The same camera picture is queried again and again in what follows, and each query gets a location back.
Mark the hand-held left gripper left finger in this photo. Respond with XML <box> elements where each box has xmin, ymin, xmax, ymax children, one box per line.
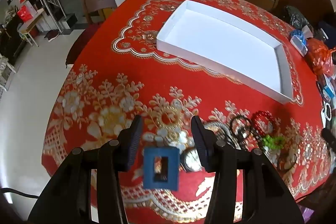
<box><xmin>28</xmin><ymin>115</ymin><xmax>144</xmax><ymax>224</ymax></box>

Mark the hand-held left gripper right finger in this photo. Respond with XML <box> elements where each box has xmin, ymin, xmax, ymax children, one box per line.
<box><xmin>191</xmin><ymin>116</ymin><xmax>305</xmax><ymax>224</ymax></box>

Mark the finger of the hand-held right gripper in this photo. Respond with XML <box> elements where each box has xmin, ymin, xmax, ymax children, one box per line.
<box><xmin>322</xmin><ymin>127</ymin><xmax>336</xmax><ymax>154</ymax></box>

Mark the blue plastic stand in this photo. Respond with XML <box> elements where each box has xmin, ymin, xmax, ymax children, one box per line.
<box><xmin>143</xmin><ymin>147</ymin><xmax>180</xmax><ymax>190</ymax></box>

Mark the thin black bracelet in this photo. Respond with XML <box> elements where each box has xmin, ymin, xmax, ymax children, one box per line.
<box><xmin>230</xmin><ymin>116</ymin><xmax>253</xmax><ymax>135</ymax></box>

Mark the black bead bracelet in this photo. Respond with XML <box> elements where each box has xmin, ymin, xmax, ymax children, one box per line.
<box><xmin>277</xmin><ymin>153</ymin><xmax>299</xmax><ymax>171</ymax></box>

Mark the green bead bracelet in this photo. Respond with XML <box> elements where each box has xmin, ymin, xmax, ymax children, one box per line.
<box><xmin>261</xmin><ymin>135</ymin><xmax>286</xmax><ymax>150</ymax></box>

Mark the red bead bracelet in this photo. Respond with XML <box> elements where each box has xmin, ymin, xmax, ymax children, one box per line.
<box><xmin>251</xmin><ymin>110</ymin><xmax>276</xmax><ymax>132</ymax></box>

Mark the white shallow tray box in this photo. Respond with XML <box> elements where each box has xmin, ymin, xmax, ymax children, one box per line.
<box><xmin>156</xmin><ymin>0</ymin><xmax>294</xmax><ymax>104</ymax></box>

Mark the red floral tablecloth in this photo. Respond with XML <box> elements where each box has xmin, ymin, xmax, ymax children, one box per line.
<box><xmin>41</xmin><ymin>0</ymin><xmax>332</xmax><ymax>223</ymax></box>

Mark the orange plastic bag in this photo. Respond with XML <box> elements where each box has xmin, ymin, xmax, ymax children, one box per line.
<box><xmin>306</xmin><ymin>38</ymin><xmax>336</xmax><ymax>75</ymax></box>

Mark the blue tissue packet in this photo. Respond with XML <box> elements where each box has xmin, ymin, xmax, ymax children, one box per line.
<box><xmin>290</xmin><ymin>29</ymin><xmax>308</xmax><ymax>56</ymax></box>

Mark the black plastic bag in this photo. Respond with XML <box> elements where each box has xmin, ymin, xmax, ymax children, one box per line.
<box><xmin>285</xmin><ymin>6</ymin><xmax>313</xmax><ymax>31</ymax></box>

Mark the pair of shoes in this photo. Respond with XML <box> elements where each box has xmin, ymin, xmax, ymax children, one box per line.
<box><xmin>43</xmin><ymin>29</ymin><xmax>61</xmax><ymax>42</ymax></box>

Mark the small white side table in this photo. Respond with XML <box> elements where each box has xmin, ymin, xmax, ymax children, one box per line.
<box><xmin>17</xmin><ymin>8</ymin><xmax>46</xmax><ymax>46</ymax></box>

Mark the black cabinet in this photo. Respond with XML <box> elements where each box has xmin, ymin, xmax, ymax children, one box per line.
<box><xmin>0</xmin><ymin>13</ymin><xmax>27</xmax><ymax>65</ymax></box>

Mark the red paper bag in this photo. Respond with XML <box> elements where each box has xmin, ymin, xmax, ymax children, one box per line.
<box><xmin>16</xmin><ymin>6</ymin><xmax>37</xmax><ymax>23</ymax></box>

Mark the white bead bracelet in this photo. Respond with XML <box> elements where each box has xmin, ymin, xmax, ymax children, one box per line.
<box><xmin>322</xmin><ymin>101</ymin><xmax>333</xmax><ymax>118</ymax></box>

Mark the black cable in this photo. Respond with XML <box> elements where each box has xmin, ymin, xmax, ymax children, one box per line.
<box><xmin>0</xmin><ymin>187</ymin><xmax>40</xmax><ymax>200</ymax></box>

